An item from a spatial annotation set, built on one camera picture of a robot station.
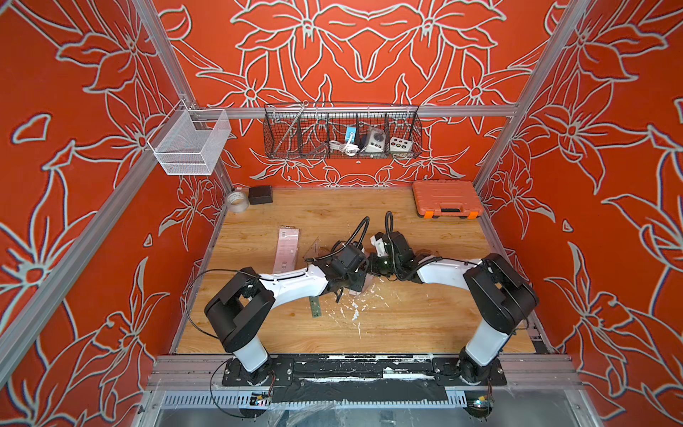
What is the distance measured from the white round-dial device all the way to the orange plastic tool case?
1.04ft

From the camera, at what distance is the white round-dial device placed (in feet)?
3.01

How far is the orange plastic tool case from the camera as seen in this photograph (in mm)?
1085

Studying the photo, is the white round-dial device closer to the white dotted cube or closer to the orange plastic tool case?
the white dotted cube

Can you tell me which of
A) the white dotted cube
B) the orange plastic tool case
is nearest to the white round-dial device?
the white dotted cube
